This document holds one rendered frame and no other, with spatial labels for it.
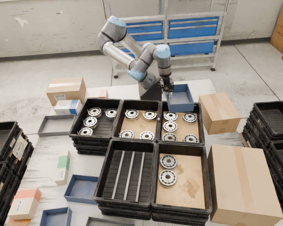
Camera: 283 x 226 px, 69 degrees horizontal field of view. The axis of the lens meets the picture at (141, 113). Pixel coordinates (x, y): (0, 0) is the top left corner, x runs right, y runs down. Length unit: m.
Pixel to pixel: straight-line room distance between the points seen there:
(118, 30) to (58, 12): 2.81
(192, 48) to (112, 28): 2.17
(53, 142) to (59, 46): 2.92
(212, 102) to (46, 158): 1.34
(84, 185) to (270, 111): 1.86
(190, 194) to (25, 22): 3.97
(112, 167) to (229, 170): 0.70
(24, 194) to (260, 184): 1.37
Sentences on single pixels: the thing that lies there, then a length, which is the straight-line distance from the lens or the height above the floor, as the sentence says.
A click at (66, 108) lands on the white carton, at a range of 1.90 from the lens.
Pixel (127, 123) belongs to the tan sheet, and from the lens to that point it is 1.57.
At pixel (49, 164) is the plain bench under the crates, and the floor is 0.70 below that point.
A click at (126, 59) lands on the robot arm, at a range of 1.24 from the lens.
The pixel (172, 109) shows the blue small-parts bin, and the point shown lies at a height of 1.09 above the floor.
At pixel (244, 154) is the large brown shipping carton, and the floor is 0.90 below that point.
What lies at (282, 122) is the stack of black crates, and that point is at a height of 0.49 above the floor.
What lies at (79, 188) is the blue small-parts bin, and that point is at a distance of 1.48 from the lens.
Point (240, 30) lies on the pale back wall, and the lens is 4.64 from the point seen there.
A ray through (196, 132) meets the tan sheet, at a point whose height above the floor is 0.83.
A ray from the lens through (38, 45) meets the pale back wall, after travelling 4.58.
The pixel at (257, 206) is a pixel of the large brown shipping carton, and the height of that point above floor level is 0.90.
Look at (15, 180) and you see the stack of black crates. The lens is 2.31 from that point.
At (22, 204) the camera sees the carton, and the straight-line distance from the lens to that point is 1.50.
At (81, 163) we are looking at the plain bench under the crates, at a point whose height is 0.70.
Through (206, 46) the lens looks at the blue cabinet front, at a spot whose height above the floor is 0.43.
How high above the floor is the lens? 1.96
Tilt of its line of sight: 44 degrees down
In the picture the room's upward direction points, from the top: 4 degrees counter-clockwise
